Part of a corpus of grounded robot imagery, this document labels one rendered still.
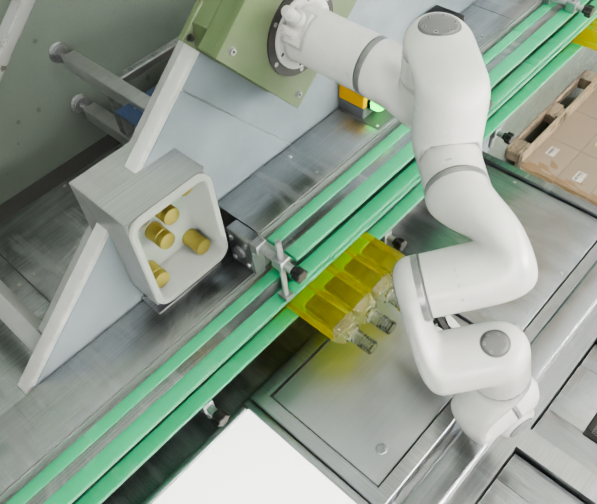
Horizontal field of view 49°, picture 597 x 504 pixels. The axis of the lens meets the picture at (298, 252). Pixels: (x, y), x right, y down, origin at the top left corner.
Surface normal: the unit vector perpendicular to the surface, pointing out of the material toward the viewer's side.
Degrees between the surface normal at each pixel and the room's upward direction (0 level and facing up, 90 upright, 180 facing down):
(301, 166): 90
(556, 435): 90
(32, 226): 90
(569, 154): 80
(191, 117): 0
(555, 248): 90
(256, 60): 1
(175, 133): 0
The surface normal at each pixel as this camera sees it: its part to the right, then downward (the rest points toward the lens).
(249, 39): 0.72, 0.51
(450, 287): -0.19, 0.16
